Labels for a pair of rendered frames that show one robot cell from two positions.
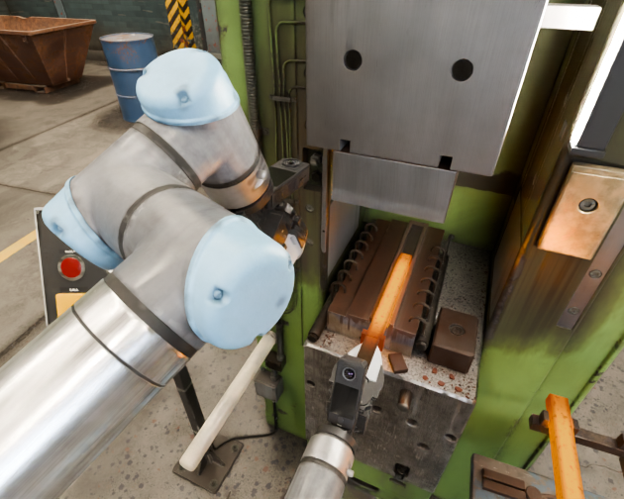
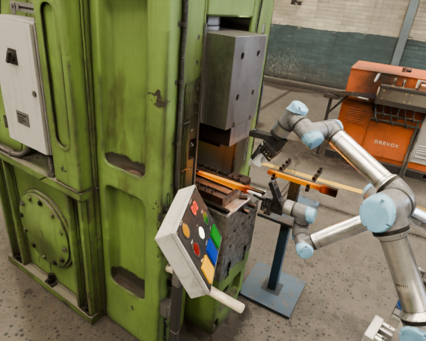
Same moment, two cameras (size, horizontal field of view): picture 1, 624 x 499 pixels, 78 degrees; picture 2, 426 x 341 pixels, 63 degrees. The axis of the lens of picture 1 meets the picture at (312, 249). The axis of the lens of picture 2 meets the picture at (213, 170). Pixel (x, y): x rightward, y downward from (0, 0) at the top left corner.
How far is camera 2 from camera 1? 158 cm
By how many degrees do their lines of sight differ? 69
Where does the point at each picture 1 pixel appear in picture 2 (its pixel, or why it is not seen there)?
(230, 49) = (170, 109)
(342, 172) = (232, 134)
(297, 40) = (191, 97)
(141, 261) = (337, 126)
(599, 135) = not seen: hidden behind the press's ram
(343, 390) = (276, 190)
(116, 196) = (322, 126)
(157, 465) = not seen: outside the picture
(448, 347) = (247, 180)
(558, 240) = not seen: hidden behind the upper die
